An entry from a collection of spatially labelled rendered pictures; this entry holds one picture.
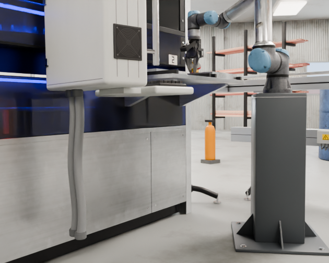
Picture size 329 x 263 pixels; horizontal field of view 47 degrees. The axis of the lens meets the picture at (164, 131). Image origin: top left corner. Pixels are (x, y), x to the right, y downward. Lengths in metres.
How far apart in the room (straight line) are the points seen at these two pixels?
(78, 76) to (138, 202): 1.00
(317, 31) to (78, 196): 11.31
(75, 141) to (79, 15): 0.49
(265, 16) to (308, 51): 10.33
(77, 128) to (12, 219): 0.47
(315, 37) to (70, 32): 11.20
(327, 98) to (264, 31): 3.42
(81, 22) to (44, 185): 0.75
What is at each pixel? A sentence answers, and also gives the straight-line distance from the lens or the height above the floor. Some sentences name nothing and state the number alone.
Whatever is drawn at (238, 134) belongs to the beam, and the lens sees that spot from 3.20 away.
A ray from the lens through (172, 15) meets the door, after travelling 2.49.
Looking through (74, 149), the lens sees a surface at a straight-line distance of 1.59.
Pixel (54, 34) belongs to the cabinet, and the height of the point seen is 1.03.
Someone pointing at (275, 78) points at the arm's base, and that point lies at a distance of 2.08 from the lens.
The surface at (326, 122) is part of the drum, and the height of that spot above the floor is 0.50.
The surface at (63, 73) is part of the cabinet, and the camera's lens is 1.57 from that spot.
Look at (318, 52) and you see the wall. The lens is 12.39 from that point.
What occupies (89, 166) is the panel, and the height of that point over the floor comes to 0.43.
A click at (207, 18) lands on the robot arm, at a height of 1.22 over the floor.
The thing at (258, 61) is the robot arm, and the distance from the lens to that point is 1.96.
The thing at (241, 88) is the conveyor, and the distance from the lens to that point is 3.16.
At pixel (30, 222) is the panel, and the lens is 1.79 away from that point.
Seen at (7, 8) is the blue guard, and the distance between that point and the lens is 1.73.
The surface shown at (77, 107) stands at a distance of 1.58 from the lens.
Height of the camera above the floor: 0.73
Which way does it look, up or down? 4 degrees down
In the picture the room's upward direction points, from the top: 1 degrees counter-clockwise
